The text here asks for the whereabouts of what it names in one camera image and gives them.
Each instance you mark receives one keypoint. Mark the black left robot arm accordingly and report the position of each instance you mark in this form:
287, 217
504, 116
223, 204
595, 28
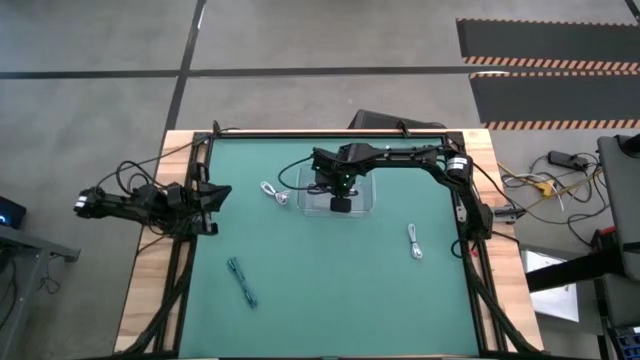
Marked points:
115, 202

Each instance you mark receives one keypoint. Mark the grey desk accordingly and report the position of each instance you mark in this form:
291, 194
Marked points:
20, 245

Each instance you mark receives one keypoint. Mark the black button panel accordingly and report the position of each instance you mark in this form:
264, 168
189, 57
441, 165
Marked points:
627, 345

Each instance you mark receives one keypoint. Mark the grey cabinet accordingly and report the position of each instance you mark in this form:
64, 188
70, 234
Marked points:
622, 200

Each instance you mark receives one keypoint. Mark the green table mat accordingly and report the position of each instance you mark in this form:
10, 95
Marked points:
300, 325

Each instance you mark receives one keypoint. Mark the yellow plug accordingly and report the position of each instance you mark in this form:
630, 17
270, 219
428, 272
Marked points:
544, 188

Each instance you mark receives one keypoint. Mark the white paper sheet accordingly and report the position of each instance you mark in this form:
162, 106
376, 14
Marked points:
555, 300

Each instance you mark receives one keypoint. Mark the black hazard-striped floor mat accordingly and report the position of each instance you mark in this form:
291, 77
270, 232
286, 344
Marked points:
550, 40
550, 97

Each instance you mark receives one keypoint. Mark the black power adapter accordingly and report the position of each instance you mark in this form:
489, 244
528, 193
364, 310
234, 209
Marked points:
567, 160

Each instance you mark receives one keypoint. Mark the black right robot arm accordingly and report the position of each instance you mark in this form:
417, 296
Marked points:
400, 155

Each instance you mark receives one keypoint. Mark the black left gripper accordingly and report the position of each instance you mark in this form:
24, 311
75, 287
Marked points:
200, 200

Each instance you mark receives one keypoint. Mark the black device with blue light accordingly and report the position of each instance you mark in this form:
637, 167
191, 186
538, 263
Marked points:
11, 212

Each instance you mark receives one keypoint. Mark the black metal beam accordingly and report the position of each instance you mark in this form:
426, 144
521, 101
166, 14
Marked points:
565, 272

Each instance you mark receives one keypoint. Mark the red black clamp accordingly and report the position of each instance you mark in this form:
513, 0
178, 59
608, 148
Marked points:
602, 237

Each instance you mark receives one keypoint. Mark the black table frame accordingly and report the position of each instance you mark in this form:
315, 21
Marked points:
176, 300

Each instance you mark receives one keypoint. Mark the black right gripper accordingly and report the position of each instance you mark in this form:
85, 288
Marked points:
340, 204

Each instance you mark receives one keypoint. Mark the clear plastic container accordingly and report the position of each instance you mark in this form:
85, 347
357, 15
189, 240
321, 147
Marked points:
365, 200

